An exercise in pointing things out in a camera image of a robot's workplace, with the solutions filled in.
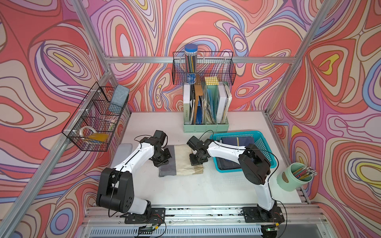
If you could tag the teal plastic basket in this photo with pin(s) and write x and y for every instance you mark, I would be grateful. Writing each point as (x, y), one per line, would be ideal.
(260, 143)

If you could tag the white tape roll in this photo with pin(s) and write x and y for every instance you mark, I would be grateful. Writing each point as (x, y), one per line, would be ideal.
(86, 131)

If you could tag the grey blue sponge block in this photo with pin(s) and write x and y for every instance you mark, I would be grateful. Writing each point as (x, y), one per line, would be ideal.
(120, 96)

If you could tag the white book in organizer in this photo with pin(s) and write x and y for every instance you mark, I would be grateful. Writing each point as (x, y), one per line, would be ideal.
(221, 103)

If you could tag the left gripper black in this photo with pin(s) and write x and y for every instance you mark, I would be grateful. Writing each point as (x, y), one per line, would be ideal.
(166, 159)

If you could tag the black wire basket left wall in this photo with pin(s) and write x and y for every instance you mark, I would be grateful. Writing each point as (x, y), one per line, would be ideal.
(96, 111)

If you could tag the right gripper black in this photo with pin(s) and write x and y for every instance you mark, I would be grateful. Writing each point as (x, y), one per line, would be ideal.
(194, 163)

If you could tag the yellow flat pad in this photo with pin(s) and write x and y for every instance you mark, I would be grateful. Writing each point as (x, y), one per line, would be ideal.
(97, 138)

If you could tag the blue lidded pencil tube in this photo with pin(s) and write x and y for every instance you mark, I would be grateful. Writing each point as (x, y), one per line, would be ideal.
(191, 62)

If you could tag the black wire basket wall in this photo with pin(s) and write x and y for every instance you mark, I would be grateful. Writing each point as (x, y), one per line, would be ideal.
(96, 111)
(209, 63)

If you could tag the green pencil cup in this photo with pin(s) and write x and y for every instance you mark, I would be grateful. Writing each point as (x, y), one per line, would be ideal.
(295, 176)

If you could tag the yellow sticky note block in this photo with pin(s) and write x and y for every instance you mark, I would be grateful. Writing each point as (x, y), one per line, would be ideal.
(211, 80)

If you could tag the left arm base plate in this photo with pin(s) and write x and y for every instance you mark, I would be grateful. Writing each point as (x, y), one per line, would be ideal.
(151, 216)

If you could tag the green desktop file organizer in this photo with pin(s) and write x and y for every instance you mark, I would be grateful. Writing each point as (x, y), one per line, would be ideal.
(199, 109)

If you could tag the beige grey cloth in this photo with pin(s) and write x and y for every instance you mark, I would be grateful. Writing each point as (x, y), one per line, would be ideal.
(179, 164)

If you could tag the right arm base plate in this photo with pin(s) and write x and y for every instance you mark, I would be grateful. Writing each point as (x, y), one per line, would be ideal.
(259, 215)

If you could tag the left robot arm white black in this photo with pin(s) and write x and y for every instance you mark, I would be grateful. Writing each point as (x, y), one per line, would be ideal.
(116, 185)

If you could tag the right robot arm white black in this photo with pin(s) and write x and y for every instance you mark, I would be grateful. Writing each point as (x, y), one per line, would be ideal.
(254, 165)

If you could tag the black wire basket rear wall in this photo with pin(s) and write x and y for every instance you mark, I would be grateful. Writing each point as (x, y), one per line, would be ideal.
(209, 63)

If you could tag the white flat tin box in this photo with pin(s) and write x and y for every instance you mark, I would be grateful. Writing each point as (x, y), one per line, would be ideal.
(123, 152)

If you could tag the navy cloth yellow stripe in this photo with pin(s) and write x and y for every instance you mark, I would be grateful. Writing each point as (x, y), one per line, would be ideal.
(227, 165)

